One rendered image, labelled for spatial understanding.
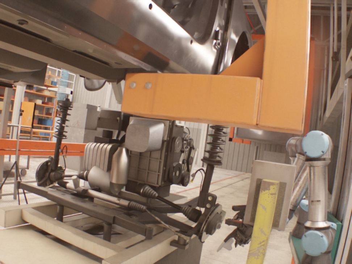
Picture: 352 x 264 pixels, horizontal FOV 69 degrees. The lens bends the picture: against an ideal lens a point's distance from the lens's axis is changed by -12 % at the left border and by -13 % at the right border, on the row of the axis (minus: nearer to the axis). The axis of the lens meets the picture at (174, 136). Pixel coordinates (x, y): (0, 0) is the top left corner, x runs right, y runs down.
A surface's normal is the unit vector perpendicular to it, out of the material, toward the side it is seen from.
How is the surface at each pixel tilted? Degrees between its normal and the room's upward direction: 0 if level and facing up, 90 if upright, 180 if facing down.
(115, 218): 90
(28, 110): 90
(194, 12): 77
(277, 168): 90
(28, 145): 90
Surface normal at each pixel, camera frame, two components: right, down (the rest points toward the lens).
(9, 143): 0.89, 0.12
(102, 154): -0.64, -0.08
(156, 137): 0.67, 0.09
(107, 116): -0.40, -0.22
